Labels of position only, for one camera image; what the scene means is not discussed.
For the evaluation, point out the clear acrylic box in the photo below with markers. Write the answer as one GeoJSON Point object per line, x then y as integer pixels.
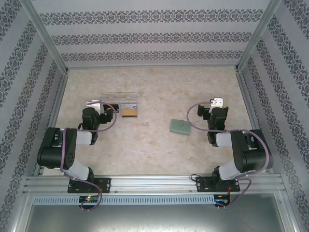
{"type": "Point", "coordinates": [118, 97]}

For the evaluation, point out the green card holder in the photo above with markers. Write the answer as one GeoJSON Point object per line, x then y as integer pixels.
{"type": "Point", "coordinates": [179, 128]}

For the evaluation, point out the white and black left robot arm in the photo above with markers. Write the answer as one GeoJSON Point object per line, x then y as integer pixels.
{"type": "Point", "coordinates": [55, 149]}

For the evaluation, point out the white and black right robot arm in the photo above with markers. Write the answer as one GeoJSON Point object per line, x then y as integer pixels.
{"type": "Point", "coordinates": [253, 154]}

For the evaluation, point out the black credit card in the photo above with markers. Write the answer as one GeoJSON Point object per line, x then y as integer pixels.
{"type": "Point", "coordinates": [116, 108]}

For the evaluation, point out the gold card with dark stripe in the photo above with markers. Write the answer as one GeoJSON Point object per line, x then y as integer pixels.
{"type": "Point", "coordinates": [129, 113]}

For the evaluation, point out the pale patterned credit card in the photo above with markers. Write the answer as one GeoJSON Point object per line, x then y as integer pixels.
{"type": "Point", "coordinates": [129, 106]}

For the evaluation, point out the small controller board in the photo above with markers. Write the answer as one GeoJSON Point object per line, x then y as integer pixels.
{"type": "Point", "coordinates": [89, 199]}
{"type": "Point", "coordinates": [220, 200]}

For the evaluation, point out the grey sheet metal panel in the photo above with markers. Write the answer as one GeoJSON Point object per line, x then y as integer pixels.
{"type": "Point", "coordinates": [154, 217]}

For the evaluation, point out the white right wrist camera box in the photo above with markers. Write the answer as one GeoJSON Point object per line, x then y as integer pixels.
{"type": "Point", "coordinates": [216, 102]}

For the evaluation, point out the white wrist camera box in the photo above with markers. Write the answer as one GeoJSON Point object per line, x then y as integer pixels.
{"type": "Point", "coordinates": [95, 105]}
{"type": "Point", "coordinates": [216, 102]}

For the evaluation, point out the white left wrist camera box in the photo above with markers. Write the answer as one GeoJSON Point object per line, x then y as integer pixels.
{"type": "Point", "coordinates": [95, 105]}

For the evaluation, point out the aluminium side rail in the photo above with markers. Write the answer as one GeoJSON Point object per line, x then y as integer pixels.
{"type": "Point", "coordinates": [58, 96]}
{"type": "Point", "coordinates": [246, 96]}

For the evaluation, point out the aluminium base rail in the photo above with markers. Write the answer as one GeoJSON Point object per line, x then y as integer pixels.
{"type": "Point", "coordinates": [154, 183]}

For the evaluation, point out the aluminium frame post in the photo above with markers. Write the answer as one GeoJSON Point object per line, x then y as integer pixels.
{"type": "Point", "coordinates": [256, 36]}
{"type": "Point", "coordinates": [47, 36]}

